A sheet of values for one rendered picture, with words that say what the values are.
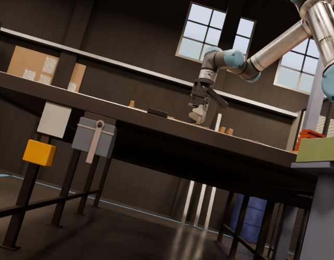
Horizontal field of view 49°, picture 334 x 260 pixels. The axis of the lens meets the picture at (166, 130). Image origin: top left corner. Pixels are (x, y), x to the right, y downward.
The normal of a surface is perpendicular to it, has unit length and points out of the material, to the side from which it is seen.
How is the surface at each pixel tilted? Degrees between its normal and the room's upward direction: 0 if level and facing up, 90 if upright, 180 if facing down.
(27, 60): 90
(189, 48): 90
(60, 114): 90
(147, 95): 90
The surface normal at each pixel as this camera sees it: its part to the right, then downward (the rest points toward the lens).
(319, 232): -0.79, -0.29
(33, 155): 0.00, -0.12
